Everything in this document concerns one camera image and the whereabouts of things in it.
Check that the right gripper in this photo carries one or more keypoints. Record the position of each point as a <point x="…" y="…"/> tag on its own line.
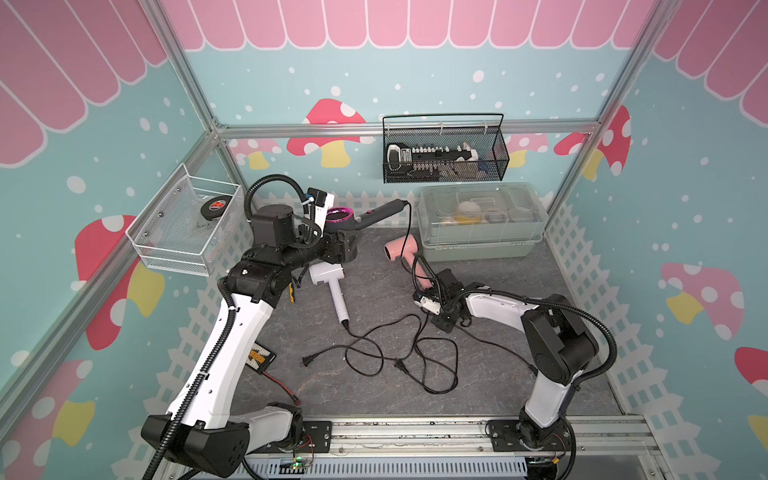
<point x="440" y="325"/>

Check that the black magenta hair dryer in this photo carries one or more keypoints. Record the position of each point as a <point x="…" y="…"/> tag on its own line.
<point x="344" y="219"/>

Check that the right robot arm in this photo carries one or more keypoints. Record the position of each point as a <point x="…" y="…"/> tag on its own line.
<point x="567" y="345"/>

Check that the green clear-lid storage box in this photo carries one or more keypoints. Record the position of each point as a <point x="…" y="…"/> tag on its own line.
<point x="479" y="221"/>

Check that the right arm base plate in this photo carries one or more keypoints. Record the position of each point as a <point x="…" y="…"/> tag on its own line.
<point x="512" y="435"/>

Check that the black red tape measure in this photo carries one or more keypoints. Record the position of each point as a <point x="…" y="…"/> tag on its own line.
<point x="215" y="207"/>

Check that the black wire mesh basket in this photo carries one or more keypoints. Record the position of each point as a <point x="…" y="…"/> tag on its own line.
<point x="479" y="131"/>

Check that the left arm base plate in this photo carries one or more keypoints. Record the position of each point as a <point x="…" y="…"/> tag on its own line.
<point x="312" y="437"/>

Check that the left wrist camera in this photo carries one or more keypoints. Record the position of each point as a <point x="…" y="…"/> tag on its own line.
<point x="319" y="202"/>

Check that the white wire mesh basket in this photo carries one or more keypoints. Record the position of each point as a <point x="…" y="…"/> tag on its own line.
<point x="170" y="234"/>

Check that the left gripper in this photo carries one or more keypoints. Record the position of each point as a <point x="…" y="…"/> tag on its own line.
<point x="341" y="252"/>

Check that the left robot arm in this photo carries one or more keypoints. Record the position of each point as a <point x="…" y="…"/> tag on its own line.
<point x="291" y="227"/>

